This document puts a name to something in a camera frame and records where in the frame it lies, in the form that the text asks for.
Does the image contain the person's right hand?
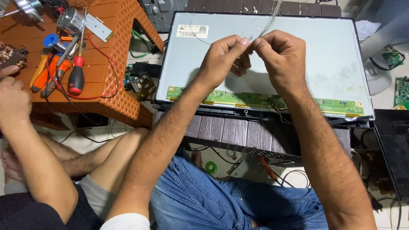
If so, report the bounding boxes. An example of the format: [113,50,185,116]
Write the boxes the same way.
[252,30,309,97]

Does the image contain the person's left hand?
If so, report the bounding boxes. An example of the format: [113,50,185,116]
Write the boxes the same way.
[197,34,253,94]

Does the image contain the thin bare wire strands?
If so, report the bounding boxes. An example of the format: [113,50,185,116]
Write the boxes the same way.
[189,0,285,69]

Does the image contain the grey metal-backed monitor panel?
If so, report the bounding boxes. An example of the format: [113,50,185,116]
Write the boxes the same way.
[153,11,375,120]

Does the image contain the green driver circuit board strip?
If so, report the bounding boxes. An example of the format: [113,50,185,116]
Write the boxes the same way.
[166,86,365,118]

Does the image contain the grey metal chassis plate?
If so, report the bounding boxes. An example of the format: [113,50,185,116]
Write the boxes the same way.
[140,0,189,33]

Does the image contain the circuit board with black components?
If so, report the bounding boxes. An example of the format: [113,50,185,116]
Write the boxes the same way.
[123,62,161,102]

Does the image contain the white monitor stand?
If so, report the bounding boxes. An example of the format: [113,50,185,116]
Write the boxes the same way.
[347,0,409,97]

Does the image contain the small green circuit board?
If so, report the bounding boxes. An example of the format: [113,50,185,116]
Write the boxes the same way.
[381,47,406,70]

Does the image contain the orange plastic stool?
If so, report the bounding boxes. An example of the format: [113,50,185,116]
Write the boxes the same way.
[0,0,165,129]

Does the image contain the large green circuit board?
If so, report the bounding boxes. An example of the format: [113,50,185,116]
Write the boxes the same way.
[393,76,409,111]

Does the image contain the white rectangular circuit strip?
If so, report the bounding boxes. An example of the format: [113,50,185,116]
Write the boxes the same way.
[85,13,114,43]

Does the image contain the person's blue jeans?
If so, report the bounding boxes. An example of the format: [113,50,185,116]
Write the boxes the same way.
[150,149,330,230]

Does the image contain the black monitor back cover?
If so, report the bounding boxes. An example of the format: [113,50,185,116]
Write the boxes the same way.
[373,109,409,202]

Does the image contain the small silver electric motor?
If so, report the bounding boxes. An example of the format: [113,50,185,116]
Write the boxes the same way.
[57,7,86,35]

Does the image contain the blue round spool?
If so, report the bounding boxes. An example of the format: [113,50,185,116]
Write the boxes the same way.
[43,33,60,48]

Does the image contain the person's white sleeve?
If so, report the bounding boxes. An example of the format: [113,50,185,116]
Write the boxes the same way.
[100,213,151,230]

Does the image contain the shiny metal part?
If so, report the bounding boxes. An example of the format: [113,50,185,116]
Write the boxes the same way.
[0,0,44,23]

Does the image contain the copper wound coil core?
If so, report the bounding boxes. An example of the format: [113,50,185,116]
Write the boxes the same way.
[0,43,29,69]

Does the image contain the black monitor bezel frame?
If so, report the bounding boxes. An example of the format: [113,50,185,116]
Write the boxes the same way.
[153,100,375,129]

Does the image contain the green cable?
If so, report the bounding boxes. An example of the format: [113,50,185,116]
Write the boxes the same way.
[129,29,151,59]

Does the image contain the thin red wire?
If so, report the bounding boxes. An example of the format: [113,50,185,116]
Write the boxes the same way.
[46,32,123,100]

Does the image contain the grey metal bracket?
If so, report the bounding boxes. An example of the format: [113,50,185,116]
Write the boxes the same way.
[226,155,253,176]

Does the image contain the orange handled tool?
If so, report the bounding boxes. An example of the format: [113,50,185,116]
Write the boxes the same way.
[258,156,279,180]

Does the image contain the black cable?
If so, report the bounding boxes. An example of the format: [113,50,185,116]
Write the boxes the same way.
[372,192,404,230]
[272,169,312,190]
[58,129,111,144]

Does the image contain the red black handled screwdriver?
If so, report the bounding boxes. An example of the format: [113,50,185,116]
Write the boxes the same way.
[67,27,87,96]

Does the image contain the orange grey handled cutter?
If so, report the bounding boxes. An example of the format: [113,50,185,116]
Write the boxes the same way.
[40,35,80,98]

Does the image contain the orange handled pliers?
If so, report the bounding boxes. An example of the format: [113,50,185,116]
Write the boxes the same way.
[30,48,61,94]

